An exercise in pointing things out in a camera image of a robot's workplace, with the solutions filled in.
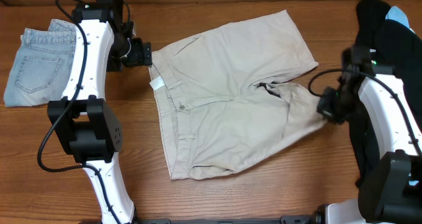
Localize beige cotton shorts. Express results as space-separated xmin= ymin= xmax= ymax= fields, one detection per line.
xmin=150 ymin=11 xmax=325 ymax=180

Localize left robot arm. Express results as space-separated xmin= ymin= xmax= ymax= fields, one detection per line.
xmin=37 ymin=0 xmax=152 ymax=223

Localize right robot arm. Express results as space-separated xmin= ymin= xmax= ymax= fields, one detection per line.
xmin=314 ymin=45 xmax=421 ymax=223

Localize black printed shirt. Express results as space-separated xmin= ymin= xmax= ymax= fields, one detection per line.
xmin=349 ymin=0 xmax=421 ymax=186

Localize folded light blue jeans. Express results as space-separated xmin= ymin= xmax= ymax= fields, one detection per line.
xmin=3 ymin=19 xmax=76 ymax=107

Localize light blue shirt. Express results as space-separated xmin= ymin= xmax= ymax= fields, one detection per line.
xmin=385 ymin=6 xmax=412 ymax=30

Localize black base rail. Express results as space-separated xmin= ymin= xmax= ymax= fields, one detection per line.
xmin=138 ymin=215 xmax=312 ymax=224

